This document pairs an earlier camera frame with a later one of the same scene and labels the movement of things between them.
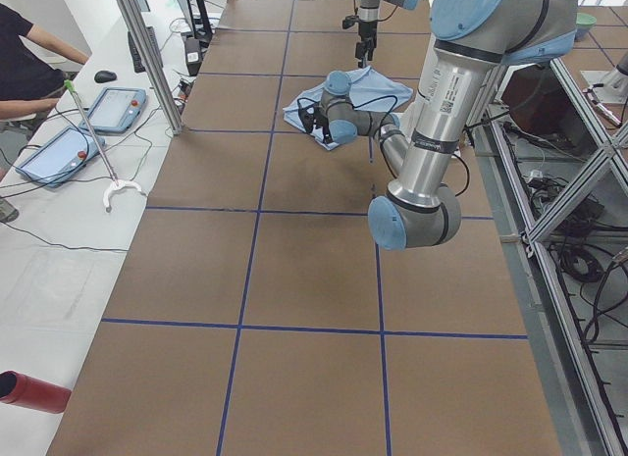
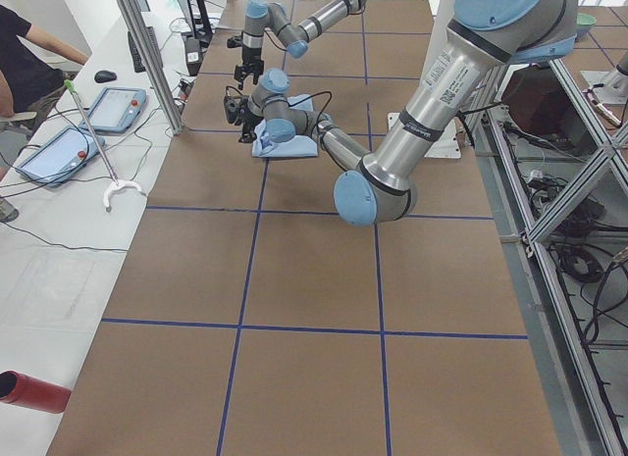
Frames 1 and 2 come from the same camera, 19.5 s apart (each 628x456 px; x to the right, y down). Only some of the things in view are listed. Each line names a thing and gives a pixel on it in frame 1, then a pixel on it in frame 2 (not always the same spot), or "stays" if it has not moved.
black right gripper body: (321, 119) to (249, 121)
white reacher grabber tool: (115, 183) stays
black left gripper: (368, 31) to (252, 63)
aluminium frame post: (137, 26) stays
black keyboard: (137, 60) stays
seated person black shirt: (26, 76) stays
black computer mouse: (102, 76) stays
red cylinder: (20, 389) stays
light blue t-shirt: (368, 87) to (299, 146)
